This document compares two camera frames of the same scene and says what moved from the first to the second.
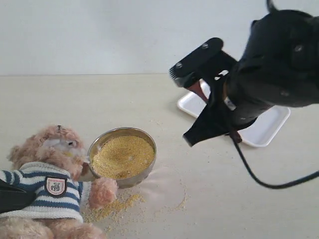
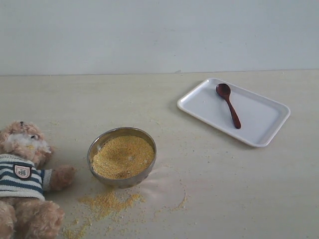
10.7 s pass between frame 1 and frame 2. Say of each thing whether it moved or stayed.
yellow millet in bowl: stayed
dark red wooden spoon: moved
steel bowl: stayed
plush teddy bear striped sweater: moved
